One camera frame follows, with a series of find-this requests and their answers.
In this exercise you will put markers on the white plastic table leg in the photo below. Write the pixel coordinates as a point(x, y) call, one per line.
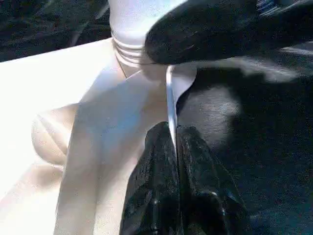
point(129, 22)

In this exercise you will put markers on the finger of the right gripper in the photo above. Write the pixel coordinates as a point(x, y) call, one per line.
point(210, 29)

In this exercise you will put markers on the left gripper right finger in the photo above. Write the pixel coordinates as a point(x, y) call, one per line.
point(208, 196)

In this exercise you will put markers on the white plastic table top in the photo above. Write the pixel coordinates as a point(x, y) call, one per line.
point(58, 112)

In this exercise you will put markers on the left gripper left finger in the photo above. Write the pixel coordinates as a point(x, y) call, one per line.
point(152, 186)

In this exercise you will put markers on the black mat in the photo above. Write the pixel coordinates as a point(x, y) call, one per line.
point(264, 147)

